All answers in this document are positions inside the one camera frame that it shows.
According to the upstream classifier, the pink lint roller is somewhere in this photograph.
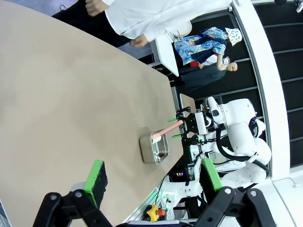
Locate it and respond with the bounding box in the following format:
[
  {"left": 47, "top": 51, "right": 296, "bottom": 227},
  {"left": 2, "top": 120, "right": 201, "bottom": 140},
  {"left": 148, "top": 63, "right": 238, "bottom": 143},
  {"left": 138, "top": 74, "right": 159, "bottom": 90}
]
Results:
[{"left": 151, "top": 120, "right": 185, "bottom": 145}]

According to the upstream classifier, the person's left hand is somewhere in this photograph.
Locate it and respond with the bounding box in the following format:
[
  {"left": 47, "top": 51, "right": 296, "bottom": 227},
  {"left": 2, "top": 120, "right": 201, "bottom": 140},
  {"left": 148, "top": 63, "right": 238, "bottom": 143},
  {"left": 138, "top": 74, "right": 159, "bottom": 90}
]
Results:
[{"left": 129, "top": 35, "right": 150, "bottom": 48}]

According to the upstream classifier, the white side table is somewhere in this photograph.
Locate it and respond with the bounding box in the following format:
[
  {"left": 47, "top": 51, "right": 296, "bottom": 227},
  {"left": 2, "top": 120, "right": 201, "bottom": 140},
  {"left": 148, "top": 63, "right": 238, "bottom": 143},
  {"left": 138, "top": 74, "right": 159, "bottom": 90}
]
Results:
[{"left": 154, "top": 33, "right": 180, "bottom": 78}]

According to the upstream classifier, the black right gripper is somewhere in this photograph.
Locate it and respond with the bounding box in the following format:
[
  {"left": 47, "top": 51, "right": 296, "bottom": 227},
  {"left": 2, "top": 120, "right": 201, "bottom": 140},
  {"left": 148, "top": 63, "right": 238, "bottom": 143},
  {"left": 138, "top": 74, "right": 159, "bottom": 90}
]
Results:
[{"left": 167, "top": 106, "right": 198, "bottom": 145}]

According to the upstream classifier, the mannequin in dark skirt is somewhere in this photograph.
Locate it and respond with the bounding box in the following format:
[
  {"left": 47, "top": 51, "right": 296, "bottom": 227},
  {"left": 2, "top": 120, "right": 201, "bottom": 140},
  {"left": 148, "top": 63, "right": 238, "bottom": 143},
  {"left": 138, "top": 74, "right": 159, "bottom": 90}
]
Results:
[{"left": 178, "top": 56, "right": 239, "bottom": 92}]

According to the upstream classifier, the yellow emergency stop button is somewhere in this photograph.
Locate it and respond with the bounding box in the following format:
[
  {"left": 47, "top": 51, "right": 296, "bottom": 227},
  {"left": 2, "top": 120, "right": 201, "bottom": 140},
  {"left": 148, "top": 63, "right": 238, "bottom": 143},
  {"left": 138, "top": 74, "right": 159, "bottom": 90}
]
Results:
[{"left": 145, "top": 204, "right": 167, "bottom": 222}]

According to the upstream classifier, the person in white shirt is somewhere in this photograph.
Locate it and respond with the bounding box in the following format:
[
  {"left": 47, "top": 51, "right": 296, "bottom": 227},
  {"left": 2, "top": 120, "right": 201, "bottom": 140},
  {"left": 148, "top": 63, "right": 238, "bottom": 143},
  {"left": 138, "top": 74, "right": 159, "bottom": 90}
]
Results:
[{"left": 51, "top": 0, "right": 237, "bottom": 48}]

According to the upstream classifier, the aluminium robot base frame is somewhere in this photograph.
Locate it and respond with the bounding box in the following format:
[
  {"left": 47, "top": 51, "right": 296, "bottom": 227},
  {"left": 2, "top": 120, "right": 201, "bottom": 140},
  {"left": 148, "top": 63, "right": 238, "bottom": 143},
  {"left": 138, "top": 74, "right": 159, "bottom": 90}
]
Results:
[{"left": 122, "top": 165, "right": 190, "bottom": 227}]

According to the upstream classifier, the mannequin in blue floral shirt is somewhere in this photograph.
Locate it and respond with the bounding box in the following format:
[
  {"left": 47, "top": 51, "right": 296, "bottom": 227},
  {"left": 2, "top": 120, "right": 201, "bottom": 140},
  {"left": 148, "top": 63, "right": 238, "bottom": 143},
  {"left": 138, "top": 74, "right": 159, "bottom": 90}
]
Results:
[{"left": 174, "top": 26, "right": 242, "bottom": 66}]

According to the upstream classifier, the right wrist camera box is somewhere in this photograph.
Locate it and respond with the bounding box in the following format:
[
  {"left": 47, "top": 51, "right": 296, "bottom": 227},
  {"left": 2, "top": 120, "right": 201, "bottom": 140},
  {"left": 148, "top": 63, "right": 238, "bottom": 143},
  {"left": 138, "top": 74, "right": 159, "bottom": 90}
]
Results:
[{"left": 194, "top": 112, "right": 209, "bottom": 136}]

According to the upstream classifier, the rectangular metal container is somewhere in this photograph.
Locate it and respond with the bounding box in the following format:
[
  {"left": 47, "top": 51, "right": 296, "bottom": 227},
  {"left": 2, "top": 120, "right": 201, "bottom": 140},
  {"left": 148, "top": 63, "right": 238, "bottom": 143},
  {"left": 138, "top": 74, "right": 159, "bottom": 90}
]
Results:
[{"left": 139, "top": 129, "right": 170, "bottom": 165}]

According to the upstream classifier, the white wire dish rack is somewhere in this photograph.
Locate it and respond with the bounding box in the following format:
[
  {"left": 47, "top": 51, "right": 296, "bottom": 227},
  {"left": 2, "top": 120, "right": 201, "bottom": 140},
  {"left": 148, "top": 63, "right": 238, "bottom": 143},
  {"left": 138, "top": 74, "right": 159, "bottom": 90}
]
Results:
[{"left": 165, "top": 27, "right": 187, "bottom": 43}]

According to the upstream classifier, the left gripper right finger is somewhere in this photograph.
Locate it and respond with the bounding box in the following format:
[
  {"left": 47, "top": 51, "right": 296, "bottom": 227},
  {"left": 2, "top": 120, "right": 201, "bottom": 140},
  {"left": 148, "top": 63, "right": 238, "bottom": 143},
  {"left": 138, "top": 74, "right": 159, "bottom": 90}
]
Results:
[{"left": 195, "top": 157, "right": 277, "bottom": 227}]

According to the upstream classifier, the small brown side table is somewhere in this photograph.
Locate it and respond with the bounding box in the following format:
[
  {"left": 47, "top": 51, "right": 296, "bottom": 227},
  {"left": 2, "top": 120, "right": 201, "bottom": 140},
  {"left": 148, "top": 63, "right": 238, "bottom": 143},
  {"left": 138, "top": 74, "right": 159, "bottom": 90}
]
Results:
[{"left": 179, "top": 93, "right": 196, "bottom": 113}]

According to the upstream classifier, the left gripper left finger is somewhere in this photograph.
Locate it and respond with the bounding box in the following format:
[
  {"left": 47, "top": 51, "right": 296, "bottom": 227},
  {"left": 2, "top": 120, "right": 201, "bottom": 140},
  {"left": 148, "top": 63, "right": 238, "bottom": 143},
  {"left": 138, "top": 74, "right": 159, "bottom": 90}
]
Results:
[{"left": 32, "top": 160, "right": 114, "bottom": 227}]

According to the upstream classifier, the thick black arm hose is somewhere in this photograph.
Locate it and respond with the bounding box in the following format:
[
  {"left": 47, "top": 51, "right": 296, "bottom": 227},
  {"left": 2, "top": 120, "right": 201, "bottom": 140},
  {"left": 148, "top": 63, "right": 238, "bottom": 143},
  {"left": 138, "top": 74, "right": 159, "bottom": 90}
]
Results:
[{"left": 214, "top": 127, "right": 270, "bottom": 175}]

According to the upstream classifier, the person's right hand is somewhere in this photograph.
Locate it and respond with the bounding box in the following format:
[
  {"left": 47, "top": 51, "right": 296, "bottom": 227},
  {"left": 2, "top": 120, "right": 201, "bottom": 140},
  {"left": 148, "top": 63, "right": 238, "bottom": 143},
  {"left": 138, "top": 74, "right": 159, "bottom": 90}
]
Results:
[{"left": 84, "top": 0, "right": 107, "bottom": 17}]

